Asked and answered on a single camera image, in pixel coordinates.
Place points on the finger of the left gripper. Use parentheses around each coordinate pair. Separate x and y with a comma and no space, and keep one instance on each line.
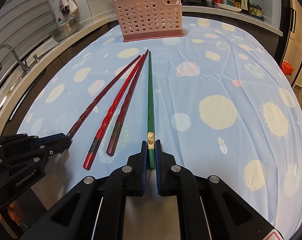
(53,144)

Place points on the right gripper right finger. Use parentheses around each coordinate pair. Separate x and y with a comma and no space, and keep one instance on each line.
(163,163)

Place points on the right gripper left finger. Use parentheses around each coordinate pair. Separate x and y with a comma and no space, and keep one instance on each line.
(137,178)

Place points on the dark purple chopstick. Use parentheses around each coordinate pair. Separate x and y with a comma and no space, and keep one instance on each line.
(97,99)

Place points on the green chopstick gold band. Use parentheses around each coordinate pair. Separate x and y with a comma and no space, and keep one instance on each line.
(150,115)

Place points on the dark red chopstick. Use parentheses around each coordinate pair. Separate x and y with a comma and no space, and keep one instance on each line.
(112,144)

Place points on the red twisted chopstick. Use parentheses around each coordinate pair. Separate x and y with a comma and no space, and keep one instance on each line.
(104,125)

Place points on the steel kitchen sink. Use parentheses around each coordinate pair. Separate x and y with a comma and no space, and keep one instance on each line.
(32,57)

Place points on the chrome faucet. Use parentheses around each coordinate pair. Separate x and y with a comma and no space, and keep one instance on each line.
(10,60)

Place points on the blue patterned tablecloth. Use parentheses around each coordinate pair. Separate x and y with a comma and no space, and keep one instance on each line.
(222,106)

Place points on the steel colander bowl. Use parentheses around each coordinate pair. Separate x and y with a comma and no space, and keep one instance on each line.
(65,30)

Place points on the green dish soap bottle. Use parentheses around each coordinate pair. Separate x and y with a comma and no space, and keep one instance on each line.
(60,22)

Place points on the hanging purple cloth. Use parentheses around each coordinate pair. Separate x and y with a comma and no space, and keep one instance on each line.
(63,7)

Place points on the hanging white towel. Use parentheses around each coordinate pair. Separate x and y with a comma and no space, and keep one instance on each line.
(72,6)

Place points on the pink perforated utensil holder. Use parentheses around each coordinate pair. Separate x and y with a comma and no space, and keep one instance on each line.
(147,19)

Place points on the red bag on floor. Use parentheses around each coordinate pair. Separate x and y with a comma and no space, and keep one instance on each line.
(287,68)

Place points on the white plate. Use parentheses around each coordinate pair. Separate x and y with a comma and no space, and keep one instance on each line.
(228,7)

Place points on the red seasoning container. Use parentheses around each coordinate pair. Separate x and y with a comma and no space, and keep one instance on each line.
(215,2)

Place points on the dark seasoning jars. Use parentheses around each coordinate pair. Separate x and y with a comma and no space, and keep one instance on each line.
(256,11)

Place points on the dark soy sauce bottle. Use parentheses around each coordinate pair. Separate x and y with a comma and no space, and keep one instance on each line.
(245,6)

